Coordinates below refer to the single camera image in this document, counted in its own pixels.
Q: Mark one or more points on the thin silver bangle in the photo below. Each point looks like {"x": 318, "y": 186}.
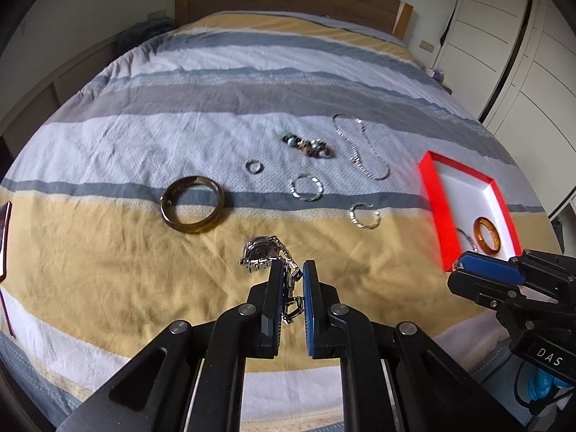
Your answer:
{"x": 468, "y": 238}

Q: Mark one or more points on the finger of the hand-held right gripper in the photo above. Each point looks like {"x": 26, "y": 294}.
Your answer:
{"x": 477, "y": 288}
{"x": 490, "y": 267}

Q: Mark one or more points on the silver wristwatch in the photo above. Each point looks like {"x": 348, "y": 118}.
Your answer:
{"x": 258, "y": 249}

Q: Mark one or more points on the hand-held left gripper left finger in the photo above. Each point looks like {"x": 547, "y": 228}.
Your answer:
{"x": 278, "y": 288}

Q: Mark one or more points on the wooden bedside shelf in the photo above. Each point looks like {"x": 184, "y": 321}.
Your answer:
{"x": 67, "y": 72}

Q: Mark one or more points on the dark bedside table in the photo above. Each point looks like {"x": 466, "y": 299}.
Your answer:
{"x": 443, "y": 85}

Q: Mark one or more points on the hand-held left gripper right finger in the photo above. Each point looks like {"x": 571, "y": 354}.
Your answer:
{"x": 308, "y": 292}

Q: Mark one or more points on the white wardrobe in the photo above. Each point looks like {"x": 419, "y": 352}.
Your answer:
{"x": 526, "y": 54}

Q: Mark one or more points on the orange bangle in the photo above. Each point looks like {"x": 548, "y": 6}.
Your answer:
{"x": 477, "y": 238}

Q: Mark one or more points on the person's right hand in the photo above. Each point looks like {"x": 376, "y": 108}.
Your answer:
{"x": 540, "y": 384}

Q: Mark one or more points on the red jewelry box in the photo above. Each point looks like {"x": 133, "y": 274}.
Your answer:
{"x": 468, "y": 193}

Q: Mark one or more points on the wall socket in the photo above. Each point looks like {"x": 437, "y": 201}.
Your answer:
{"x": 156, "y": 14}

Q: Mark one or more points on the striped bed blanket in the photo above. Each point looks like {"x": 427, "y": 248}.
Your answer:
{"x": 135, "y": 112}

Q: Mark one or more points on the brown bangle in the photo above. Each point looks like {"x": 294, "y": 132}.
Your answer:
{"x": 169, "y": 222}

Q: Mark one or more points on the wall switch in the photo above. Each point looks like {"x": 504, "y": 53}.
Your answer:
{"x": 426, "y": 45}

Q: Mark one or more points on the dark blue cloth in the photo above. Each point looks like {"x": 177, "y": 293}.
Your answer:
{"x": 139, "y": 33}

